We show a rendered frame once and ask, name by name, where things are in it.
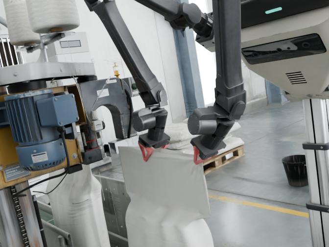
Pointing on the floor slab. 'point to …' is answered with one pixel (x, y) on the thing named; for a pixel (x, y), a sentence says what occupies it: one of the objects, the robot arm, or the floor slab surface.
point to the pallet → (238, 151)
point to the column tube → (11, 238)
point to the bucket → (295, 170)
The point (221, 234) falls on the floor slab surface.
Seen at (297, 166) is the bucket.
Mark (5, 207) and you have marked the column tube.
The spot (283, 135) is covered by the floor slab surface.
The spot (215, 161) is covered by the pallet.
